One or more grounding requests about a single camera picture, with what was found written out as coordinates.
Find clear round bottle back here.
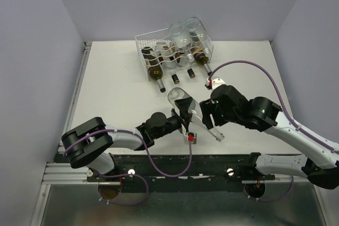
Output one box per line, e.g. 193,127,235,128
185,16,211,55

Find frosted clear tall bottle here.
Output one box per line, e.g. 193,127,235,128
167,87,225,142

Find dark wine bottle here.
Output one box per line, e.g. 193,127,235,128
141,47,166,93

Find aluminium extrusion rail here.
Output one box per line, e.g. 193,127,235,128
42,163,87,185

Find clear bottle silver cap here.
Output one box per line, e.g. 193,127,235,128
168,21,194,62

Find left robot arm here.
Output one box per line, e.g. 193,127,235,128
61,97,193,181

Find small bottle brown label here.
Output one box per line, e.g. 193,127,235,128
155,41,180,85

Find clear bottle black cap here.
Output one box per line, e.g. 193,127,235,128
177,51,195,79

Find green wine bottle brown label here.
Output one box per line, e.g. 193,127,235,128
191,47,212,76

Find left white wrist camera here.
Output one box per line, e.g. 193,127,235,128
181,128,197,144

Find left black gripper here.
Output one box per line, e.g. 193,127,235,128
153,98,193,140

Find white wire wine rack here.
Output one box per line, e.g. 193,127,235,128
136,27,213,78

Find black mounting rail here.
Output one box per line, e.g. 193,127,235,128
52,153,308,194

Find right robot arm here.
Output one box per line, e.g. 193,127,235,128
200,85,338,189

